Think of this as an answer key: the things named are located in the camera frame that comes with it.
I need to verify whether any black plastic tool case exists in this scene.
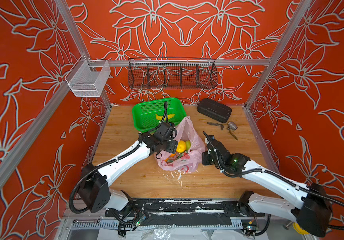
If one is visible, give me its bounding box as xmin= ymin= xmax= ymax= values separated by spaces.
xmin=197 ymin=99 xmax=232 ymax=123

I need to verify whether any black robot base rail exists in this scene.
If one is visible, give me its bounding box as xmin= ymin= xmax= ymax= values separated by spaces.
xmin=119 ymin=199 xmax=266 ymax=229

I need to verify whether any yellow tape roll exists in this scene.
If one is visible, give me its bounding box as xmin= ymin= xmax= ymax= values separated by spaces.
xmin=292 ymin=222 xmax=309 ymax=235

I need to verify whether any green fruit in bag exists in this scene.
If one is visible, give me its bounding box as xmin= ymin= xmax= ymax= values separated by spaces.
xmin=185 ymin=141 xmax=191 ymax=151

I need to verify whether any orange fruit in bag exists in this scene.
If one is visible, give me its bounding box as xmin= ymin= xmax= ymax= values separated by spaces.
xmin=168 ymin=154 xmax=177 ymax=160

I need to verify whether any yellow toy banana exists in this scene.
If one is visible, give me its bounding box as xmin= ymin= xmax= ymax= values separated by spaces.
xmin=155 ymin=114 xmax=176 ymax=121

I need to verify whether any black wire wall basket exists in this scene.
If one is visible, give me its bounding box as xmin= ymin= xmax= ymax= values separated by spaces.
xmin=128 ymin=57 xmax=219 ymax=90

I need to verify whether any pink translucent plastic bag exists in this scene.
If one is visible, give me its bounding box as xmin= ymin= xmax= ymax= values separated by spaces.
xmin=154 ymin=117 xmax=206 ymax=173

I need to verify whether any green plastic perforated basket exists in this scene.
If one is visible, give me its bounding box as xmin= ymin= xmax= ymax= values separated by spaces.
xmin=132 ymin=98 xmax=187 ymax=133

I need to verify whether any dark metal bracket tool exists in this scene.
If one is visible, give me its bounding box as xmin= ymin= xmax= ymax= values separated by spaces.
xmin=207 ymin=122 xmax=224 ymax=131

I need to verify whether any silver metal fitting tool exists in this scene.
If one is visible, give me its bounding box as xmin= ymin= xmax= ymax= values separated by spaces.
xmin=227 ymin=122 xmax=239 ymax=141

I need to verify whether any yellow lemon fruit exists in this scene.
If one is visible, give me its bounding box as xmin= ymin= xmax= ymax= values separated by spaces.
xmin=176 ymin=141 xmax=187 ymax=153

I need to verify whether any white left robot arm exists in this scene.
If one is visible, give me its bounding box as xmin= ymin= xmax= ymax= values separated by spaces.
xmin=69 ymin=122 xmax=179 ymax=214

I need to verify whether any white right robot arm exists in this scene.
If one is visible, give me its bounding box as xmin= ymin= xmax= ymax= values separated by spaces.
xmin=202 ymin=134 xmax=344 ymax=238

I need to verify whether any white wire mesh basket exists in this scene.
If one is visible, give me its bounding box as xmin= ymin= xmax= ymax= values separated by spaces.
xmin=65 ymin=55 xmax=111 ymax=97

